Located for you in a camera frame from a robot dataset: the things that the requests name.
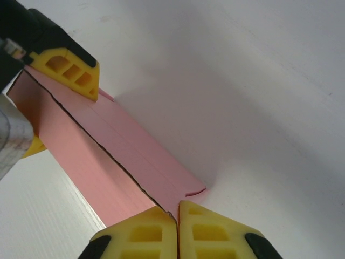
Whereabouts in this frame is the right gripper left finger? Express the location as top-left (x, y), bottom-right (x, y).
top-left (79, 207), bottom-right (180, 259)

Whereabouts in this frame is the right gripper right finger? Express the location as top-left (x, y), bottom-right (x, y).
top-left (177, 199), bottom-right (284, 259)

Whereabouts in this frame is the pink paper box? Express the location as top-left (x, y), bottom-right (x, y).
top-left (6, 65), bottom-right (208, 228)

